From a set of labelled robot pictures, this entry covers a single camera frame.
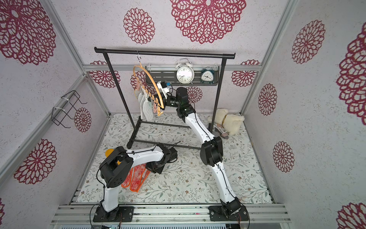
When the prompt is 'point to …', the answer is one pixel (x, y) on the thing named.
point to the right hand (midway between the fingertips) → (147, 97)
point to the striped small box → (220, 130)
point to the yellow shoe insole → (108, 151)
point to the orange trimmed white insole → (146, 175)
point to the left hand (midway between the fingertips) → (150, 170)
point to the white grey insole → (147, 110)
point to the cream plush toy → (230, 122)
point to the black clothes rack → (129, 139)
